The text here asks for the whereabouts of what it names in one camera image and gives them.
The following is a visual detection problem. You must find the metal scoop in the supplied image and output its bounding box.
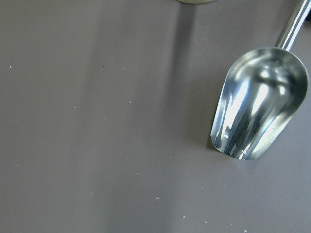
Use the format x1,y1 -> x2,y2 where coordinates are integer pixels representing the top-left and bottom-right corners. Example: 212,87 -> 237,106
210,0 -> 311,160

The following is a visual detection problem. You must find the wooden mug stand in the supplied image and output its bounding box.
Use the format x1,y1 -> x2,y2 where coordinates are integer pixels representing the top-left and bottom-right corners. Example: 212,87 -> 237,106
178,0 -> 215,4

